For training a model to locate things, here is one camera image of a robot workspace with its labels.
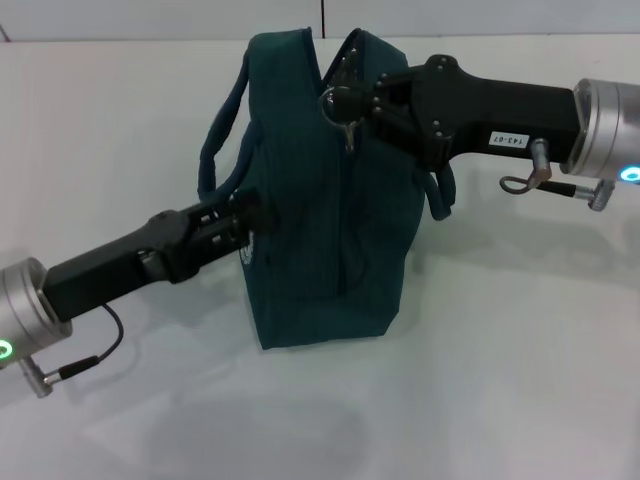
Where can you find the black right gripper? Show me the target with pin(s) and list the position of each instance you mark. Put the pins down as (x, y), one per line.
(480, 115)

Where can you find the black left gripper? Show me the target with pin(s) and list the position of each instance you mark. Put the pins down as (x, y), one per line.
(110, 270)

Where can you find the dark teal insulated lunch bag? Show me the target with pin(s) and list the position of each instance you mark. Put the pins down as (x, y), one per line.
(310, 250)

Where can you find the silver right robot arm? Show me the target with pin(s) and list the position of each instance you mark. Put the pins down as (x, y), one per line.
(607, 130)

